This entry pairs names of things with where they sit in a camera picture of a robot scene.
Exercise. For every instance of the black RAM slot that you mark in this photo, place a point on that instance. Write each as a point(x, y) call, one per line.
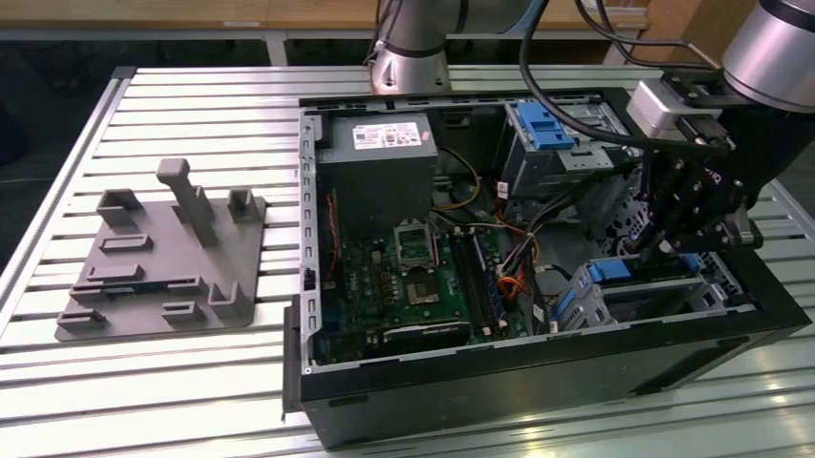
point(479, 281)
point(487, 281)
point(471, 281)
point(463, 281)

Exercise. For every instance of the grey power supply unit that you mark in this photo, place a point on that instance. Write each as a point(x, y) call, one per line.
point(375, 191)

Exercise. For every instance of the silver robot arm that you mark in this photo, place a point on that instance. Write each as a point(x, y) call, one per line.
point(413, 47)

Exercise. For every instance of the black graphics card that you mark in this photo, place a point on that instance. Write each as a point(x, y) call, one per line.
point(427, 334)

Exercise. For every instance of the black table corner cap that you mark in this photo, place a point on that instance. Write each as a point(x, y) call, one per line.
point(124, 73)

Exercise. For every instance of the wooden desk white frame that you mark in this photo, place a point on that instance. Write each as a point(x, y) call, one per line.
point(191, 14)

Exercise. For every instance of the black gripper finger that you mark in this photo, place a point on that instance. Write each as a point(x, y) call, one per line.
point(668, 200)
point(732, 234)

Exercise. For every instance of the dark RAM stick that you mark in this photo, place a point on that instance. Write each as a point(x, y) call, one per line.
point(136, 288)

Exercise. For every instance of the silver disk bay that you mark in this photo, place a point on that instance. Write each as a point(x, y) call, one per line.
point(588, 310)

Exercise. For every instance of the green motherboard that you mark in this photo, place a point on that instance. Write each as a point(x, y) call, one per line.
point(375, 296)

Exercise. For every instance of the blue drive cage latch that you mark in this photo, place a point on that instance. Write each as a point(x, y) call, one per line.
point(537, 133)

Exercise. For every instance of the grey parts rack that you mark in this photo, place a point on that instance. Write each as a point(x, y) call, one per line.
point(159, 267)

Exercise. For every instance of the CPU socket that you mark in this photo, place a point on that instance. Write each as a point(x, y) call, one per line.
point(423, 292)

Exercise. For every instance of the hard disk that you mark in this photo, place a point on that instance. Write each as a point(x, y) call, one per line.
point(611, 272)

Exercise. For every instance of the black PC case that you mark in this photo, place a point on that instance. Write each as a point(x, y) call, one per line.
point(509, 396)

